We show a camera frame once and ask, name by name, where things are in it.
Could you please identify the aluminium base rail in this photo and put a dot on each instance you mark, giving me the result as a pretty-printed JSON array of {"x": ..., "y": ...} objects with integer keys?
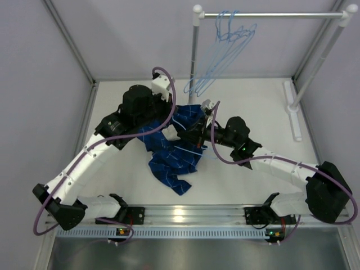
[{"x": 194, "y": 215}]

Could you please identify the light blue wire hanger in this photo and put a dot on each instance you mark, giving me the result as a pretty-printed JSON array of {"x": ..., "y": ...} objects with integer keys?
[{"x": 203, "y": 148}]

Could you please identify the aluminium frame post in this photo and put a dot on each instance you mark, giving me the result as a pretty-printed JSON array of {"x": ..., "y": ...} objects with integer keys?
[
  {"x": 54, "y": 13},
  {"x": 326, "y": 17}
]

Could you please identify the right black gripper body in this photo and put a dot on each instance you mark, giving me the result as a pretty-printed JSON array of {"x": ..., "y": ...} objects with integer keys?
[{"x": 198, "y": 130}]

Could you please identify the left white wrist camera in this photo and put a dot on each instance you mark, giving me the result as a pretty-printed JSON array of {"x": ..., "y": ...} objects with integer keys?
[{"x": 160, "y": 85}]

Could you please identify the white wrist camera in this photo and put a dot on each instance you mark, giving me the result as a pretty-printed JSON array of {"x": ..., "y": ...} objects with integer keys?
[
  {"x": 207, "y": 107},
  {"x": 160, "y": 85}
]

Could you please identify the aluminium frame post left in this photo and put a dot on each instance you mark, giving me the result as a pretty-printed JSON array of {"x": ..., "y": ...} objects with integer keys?
[{"x": 54, "y": 13}]

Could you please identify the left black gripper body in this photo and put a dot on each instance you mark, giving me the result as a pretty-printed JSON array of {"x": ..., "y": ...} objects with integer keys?
[{"x": 163, "y": 107}]

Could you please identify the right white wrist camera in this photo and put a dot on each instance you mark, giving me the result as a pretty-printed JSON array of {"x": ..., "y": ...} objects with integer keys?
[{"x": 207, "y": 107}]

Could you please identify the blue plaid shirt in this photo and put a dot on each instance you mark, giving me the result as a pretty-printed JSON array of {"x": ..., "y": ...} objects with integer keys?
[{"x": 167, "y": 162}]

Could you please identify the perforated cable tray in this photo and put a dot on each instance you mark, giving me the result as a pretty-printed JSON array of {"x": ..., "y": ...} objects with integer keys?
[{"x": 165, "y": 233}]

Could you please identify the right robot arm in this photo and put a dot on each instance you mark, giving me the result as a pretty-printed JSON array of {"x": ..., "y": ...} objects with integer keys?
[{"x": 323, "y": 192}]

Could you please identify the white paper shirt tag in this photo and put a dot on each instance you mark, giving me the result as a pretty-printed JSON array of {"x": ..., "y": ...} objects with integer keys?
[{"x": 170, "y": 133}]

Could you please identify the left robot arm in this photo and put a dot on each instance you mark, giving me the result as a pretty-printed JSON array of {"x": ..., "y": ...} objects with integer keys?
[{"x": 61, "y": 197}]

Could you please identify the aluminium frame post right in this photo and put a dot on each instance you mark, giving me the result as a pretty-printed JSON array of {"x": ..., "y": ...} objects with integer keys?
[{"x": 326, "y": 17}]

